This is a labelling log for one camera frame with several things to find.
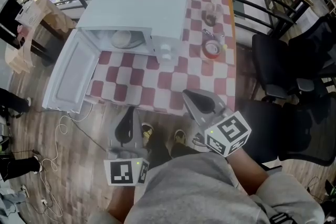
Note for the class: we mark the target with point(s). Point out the grey round plate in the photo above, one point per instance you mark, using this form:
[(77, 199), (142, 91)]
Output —
[(137, 40)]

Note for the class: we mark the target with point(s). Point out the white wall plug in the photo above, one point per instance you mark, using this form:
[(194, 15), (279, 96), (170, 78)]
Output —
[(43, 202)]

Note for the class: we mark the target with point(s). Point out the beige tablecloth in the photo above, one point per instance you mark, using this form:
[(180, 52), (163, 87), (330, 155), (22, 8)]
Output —
[(57, 15)]

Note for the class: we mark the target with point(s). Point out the white microwave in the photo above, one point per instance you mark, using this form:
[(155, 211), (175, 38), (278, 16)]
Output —
[(136, 5)]

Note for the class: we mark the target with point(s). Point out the red tape roll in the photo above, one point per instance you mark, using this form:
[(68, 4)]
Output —
[(211, 49)]

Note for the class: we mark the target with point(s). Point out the person's right forearm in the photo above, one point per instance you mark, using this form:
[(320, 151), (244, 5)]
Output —
[(246, 175)]

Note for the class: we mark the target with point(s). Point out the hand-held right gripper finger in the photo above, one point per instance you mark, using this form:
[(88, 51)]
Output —
[(218, 103), (193, 111)]

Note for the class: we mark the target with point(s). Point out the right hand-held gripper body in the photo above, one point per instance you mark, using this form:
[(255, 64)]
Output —
[(231, 133)]

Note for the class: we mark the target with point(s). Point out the person's right shoe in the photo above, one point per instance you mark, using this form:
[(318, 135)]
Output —
[(180, 136)]

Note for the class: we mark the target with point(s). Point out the person's grey shirt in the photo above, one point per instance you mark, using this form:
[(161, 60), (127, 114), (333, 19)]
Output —
[(189, 191)]

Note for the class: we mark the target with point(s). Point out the person's shoe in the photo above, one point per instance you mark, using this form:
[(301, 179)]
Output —
[(148, 131), (180, 136)]

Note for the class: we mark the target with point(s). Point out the small white perforated basket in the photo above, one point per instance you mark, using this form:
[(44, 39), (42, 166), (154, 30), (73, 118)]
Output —
[(29, 14)]

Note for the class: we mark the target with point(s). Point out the person's black trousers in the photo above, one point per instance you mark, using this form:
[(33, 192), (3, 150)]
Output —
[(168, 150)]

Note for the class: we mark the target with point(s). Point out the person's left shoe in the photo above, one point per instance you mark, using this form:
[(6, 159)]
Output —
[(148, 131)]

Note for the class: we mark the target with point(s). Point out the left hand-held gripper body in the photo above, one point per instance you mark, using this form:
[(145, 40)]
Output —
[(120, 173)]

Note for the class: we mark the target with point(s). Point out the person's left forearm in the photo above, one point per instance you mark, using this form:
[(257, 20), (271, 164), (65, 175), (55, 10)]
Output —
[(120, 202)]

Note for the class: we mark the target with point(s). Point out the red white checkered tablecloth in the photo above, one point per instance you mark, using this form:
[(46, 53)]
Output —
[(183, 78)]

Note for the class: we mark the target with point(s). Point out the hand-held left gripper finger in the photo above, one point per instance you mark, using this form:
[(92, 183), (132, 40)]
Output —
[(136, 136), (118, 133)]

